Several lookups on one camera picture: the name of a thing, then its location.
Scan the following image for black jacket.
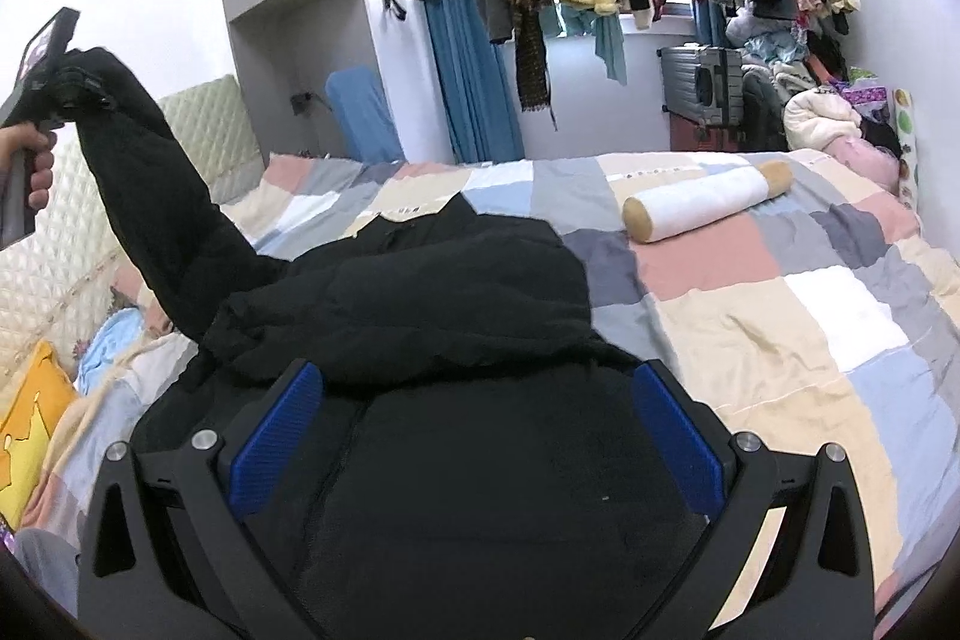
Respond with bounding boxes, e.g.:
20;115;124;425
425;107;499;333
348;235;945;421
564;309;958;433
75;47;722;640

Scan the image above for blue covered chair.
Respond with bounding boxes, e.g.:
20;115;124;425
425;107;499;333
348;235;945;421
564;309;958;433
324;66;406;163

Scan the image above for teal garment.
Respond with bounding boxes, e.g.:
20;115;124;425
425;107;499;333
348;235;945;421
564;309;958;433
555;2;628;85

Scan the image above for patchwork bed blanket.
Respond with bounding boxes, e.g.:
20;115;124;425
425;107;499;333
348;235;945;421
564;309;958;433
15;149;960;640

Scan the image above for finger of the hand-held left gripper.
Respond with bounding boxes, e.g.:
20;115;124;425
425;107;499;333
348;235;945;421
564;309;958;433
52;59;115;121

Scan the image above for pink plush cushion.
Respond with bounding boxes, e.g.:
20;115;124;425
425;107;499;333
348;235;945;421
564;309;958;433
840;134;901;193

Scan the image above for silver suitcase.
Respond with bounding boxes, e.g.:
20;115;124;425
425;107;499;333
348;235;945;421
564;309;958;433
658;42;743;128

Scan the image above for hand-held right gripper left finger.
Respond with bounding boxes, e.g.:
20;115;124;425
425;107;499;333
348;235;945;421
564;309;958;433
75;359;331;640

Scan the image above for light blue pillow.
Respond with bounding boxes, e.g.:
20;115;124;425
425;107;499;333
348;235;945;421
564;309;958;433
75;306;152;395

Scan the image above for person's left hand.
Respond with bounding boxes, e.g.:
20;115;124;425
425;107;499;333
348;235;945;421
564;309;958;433
0;124;58;211

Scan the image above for pile of clothes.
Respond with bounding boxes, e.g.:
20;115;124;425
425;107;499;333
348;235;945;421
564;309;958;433
724;2;901;161

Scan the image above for white bolster pillow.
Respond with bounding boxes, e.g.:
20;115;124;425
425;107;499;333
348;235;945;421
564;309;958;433
622;160;796;245

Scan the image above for cream quilted headboard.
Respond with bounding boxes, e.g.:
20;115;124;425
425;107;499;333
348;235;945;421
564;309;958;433
0;74;265;386

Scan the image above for grey cloth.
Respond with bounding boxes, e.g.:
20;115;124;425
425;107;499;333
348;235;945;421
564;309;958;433
10;527;80;620

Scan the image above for yellow pillow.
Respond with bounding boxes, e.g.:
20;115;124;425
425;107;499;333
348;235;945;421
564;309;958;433
0;340;80;533

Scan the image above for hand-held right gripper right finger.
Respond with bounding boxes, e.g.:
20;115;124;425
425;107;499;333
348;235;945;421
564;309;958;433
632;357;876;640

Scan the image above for polka dot pillow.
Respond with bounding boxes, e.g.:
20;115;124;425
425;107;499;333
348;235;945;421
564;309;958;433
892;89;920;211

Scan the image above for blue curtain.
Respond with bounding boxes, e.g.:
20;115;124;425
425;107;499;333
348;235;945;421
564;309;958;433
424;0;526;165

